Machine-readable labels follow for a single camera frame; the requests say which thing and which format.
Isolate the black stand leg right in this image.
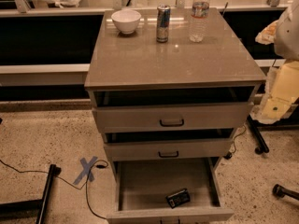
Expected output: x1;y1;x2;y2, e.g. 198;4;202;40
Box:
247;116;269;155

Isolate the black stand leg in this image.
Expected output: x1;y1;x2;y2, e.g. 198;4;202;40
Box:
247;116;269;155
0;164;61;224

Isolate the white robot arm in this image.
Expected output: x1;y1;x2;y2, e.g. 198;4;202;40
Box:
252;0;299;124

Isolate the clear water bottle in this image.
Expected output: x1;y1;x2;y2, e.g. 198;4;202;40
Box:
189;0;210;43

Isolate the black caster wheel leg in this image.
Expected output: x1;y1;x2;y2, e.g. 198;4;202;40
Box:
272;184;299;201

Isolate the drawer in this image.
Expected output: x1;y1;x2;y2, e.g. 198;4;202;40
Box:
104;138;232;161
93;103;253;133
107;158;234;224

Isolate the middle drawer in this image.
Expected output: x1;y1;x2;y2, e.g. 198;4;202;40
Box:
104;138;232;161

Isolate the white bowl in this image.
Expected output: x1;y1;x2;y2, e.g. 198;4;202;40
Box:
111;9;141;34

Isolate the black floor cable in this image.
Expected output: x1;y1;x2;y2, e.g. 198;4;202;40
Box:
0;159;110;220

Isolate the metal window railing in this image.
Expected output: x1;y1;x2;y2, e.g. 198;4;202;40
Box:
0;0;299;19

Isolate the dark blue rxbar wrapper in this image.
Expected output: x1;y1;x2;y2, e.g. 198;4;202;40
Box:
165;189;191;208

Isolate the bottom drawer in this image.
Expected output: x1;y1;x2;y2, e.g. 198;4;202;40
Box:
107;158;234;224

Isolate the grey drawer cabinet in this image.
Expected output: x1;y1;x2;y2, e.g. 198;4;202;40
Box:
83;7;267;224

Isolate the blue tape cross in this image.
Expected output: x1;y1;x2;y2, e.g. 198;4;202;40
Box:
73;156;97;185

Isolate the top drawer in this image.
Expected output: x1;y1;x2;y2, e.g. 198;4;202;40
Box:
93;103;253;133

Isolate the black stand leg left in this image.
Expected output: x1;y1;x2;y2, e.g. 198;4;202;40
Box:
0;164;61;224

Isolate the silver blue drink can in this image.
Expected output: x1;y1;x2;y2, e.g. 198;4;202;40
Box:
156;5;171;43

